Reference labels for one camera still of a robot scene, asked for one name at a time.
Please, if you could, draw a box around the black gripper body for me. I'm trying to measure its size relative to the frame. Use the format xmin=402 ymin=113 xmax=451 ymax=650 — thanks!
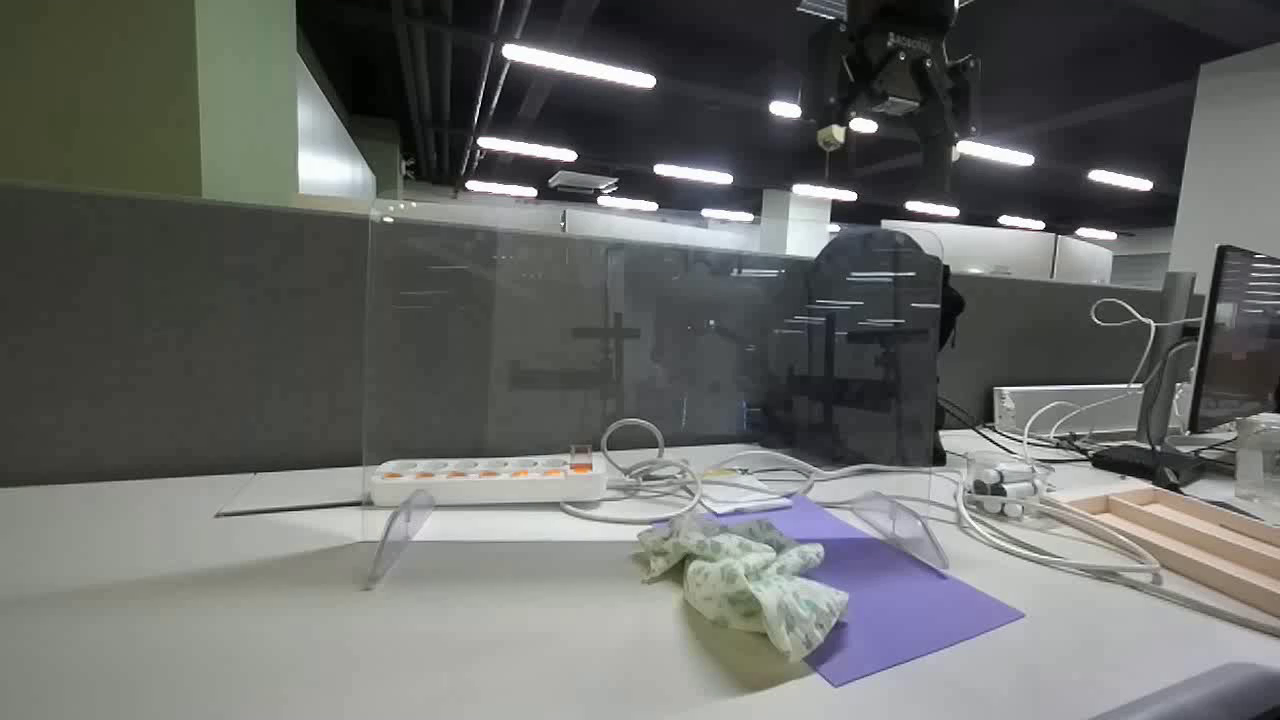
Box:
xmin=848 ymin=0 xmax=965 ymax=73

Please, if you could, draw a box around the white cloth with green print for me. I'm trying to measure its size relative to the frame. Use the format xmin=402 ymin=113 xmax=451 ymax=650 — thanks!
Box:
xmin=633 ymin=516 xmax=851 ymax=666

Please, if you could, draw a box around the clear glass panel with feet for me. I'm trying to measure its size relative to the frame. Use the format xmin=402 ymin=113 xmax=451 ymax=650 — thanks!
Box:
xmin=354 ymin=203 xmax=951 ymax=590

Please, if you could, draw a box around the white square pillar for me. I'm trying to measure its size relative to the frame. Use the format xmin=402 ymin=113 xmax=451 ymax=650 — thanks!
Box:
xmin=757 ymin=182 xmax=835 ymax=260

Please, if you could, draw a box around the black office chair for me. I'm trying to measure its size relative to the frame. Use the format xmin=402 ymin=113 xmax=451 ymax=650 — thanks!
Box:
xmin=757 ymin=224 xmax=967 ymax=468

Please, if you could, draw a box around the grey ceiling vent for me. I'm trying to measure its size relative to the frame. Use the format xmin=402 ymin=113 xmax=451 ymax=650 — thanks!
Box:
xmin=549 ymin=167 xmax=619 ymax=201

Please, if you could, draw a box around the white rectangular box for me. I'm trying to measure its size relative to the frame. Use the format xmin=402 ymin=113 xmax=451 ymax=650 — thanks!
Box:
xmin=988 ymin=379 xmax=1151 ymax=438

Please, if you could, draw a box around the grey monitor stand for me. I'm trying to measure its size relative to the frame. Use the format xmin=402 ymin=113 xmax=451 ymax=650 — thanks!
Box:
xmin=1087 ymin=267 xmax=1213 ymax=493

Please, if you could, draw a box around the black computer monitor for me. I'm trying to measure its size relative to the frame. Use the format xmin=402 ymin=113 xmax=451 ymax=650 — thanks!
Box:
xmin=1189 ymin=241 xmax=1280 ymax=435

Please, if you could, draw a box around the white power adapter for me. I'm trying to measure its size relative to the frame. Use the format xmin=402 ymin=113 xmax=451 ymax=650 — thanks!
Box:
xmin=965 ymin=455 xmax=1050 ymax=522

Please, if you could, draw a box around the white paper slip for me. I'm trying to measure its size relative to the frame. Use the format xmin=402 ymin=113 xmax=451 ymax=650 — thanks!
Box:
xmin=701 ymin=493 xmax=793 ymax=519

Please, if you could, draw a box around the clear plastic bottle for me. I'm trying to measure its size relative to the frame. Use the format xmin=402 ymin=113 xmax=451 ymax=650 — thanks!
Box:
xmin=1230 ymin=409 xmax=1280 ymax=503

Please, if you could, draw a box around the purple paper sheet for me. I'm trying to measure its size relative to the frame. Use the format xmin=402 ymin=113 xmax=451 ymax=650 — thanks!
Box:
xmin=716 ymin=495 xmax=1029 ymax=691

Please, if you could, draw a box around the white power strip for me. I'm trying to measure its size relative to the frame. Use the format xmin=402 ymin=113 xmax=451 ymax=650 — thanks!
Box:
xmin=366 ymin=450 xmax=611 ymax=510

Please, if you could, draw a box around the short grey partition wall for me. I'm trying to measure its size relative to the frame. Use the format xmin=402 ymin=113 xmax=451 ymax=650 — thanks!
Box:
xmin=936 ymin=271 xmax=1202 ymax=430

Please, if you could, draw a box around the white looped cable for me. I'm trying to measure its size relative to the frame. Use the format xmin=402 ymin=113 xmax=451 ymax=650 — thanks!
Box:
xmin=1087 ymin=292 xmax=1202 ymax=393

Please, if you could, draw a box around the white coiled power cable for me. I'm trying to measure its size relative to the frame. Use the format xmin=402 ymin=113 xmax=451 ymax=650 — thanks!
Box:
xmin=556 ymin=410 xmax=965 ymax=529

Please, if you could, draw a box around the thick white cable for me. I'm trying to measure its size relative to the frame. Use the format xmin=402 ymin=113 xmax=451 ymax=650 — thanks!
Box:
xmin=951 ymin=483 xmax=1166 ymax=586

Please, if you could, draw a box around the wooden frame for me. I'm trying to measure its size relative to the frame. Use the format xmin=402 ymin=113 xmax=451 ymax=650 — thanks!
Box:
xmin=1062 ymin=483 xmax=1280 ymax=630

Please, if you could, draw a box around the long grey partition wall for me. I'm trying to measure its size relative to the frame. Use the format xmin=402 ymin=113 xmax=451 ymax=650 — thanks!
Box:
xmin=0 ymin=181 xmax=818 ymax=493

